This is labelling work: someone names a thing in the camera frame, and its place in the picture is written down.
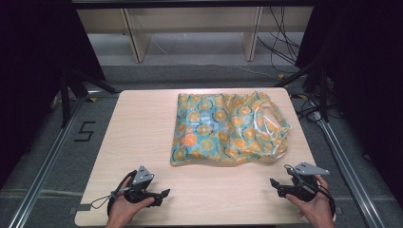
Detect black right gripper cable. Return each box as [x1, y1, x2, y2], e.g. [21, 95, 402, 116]
[284, 163, 336, 219]

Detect person's left hand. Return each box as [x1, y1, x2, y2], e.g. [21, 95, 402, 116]
[106, 176, 156, 226]

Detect orange print plastic bag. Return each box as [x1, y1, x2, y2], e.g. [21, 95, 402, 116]
[169, 90, 293, 167]

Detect tangled black cables by stand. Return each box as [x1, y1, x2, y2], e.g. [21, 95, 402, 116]
[289, 75, 345, 123]

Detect thin grey wire loop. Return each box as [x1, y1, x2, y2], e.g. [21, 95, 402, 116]
[90, 187, 131, 210]

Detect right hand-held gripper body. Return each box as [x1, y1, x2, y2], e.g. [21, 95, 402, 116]
[283, 161, 331, 203]

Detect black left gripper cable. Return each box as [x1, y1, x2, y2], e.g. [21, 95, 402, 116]
[106, 170, 138, 217]

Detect person's right hand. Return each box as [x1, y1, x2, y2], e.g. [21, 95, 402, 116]
[284, 175, 335, 224]

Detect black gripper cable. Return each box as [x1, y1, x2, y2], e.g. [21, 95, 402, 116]
[284, 163, 336, 219]
[106, 170, 138, 217]

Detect black metal stand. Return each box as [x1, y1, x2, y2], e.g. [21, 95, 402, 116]
[59, 66, 119, 128]
[273, 51, 331, 124]

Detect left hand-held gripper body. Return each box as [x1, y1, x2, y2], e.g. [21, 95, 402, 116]
[123, 164, 157, 204]

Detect aluminium floor rail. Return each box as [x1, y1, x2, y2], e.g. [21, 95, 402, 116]
[312, 110, 387, 228]
[8, 89, 122, 228]

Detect black curtain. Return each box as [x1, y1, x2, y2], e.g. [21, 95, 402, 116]
[0, 0, 107, 191]
[294, 0, 403, 207]

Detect bundle of black floor cables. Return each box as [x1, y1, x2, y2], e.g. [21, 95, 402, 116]
[256, 6, 302, 74]

